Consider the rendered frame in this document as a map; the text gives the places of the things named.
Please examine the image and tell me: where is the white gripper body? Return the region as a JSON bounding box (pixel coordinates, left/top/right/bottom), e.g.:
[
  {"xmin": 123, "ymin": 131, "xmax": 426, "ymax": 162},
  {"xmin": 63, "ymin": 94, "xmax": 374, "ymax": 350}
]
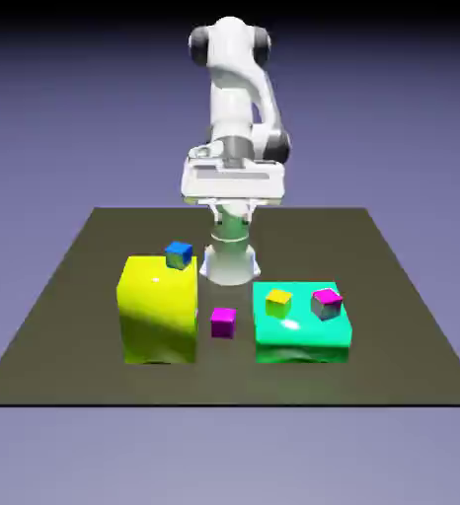
[{"xmin": 180, "ymin": 156, "xmax": 285, "ymax": 207}]

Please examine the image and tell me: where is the small blue cube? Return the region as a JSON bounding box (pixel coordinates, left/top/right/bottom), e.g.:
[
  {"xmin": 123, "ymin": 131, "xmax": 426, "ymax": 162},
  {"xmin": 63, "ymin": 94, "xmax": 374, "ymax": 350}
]
[{"xmin": 164, "ymin": 241, "xmax": 194, "ymax": 272}]

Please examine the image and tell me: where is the small yellow cube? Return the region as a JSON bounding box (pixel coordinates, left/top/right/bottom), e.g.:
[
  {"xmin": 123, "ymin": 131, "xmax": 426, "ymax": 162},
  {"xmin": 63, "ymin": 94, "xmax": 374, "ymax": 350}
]
[{"xmin": 264, "ymin": 288, "xmax": 293, "ymax": 320}]

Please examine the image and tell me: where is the small magenta cube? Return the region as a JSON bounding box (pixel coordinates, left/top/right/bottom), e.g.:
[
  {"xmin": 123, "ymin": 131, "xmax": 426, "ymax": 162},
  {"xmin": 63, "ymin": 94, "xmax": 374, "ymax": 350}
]
[
  {"xmin": 209, "ymin": 307, "xmax": 238, "ymax": 339},
  {"xmin": 310, "ymin": 287, "xmax": 345, "ymax": 322}
]

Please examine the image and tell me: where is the large yellow box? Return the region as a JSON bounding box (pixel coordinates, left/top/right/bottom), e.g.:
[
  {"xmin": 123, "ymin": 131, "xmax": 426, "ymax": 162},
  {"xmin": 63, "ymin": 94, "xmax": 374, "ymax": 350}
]
[{"xmin": 115, "ymin": 254, "xmax": 199, "ymax": 366}]

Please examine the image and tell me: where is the large green box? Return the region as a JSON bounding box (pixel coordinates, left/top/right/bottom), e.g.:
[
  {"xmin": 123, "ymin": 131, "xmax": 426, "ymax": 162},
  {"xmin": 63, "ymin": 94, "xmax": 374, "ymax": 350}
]
[{"xmin": 252, "ymin": 280, "xmax": 353, "ymax": 364}]

